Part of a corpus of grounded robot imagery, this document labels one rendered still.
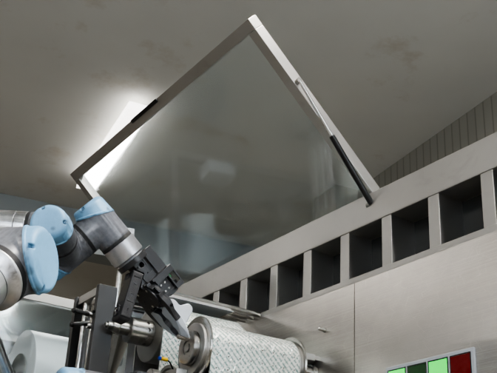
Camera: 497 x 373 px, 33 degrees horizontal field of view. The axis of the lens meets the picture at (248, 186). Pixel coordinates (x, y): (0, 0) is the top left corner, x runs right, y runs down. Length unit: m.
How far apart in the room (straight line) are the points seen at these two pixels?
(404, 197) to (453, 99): 2.84
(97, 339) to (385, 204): 0.76
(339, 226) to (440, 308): 0.44
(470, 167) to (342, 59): 2.62
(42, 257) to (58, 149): 4.12
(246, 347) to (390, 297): 0.34
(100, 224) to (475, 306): 0.79
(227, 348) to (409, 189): 0.54
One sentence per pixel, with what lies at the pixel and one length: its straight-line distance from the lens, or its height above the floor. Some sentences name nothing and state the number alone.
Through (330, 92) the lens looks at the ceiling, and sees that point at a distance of 4.68.
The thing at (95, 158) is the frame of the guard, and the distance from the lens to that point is 2.77.
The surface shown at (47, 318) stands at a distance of 2.85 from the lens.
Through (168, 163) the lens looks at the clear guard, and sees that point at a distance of 2.54.
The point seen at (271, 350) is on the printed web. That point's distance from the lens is 1.95.
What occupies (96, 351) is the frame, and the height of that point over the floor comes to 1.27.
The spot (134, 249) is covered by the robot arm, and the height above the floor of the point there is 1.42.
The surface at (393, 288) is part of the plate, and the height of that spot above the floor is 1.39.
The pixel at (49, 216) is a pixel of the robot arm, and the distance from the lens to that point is 1.70.
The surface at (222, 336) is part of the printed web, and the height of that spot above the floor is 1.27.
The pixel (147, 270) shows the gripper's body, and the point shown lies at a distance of 1.88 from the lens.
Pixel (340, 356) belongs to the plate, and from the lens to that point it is 2.02.
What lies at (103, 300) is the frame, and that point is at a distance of 2.14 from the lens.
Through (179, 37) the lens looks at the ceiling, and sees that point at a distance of 4.31.
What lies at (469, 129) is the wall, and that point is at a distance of 4.85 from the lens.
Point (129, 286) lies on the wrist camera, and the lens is 1.84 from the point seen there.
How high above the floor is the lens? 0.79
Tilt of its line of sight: 25 degrees up
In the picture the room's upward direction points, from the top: 3 degrees clockwise
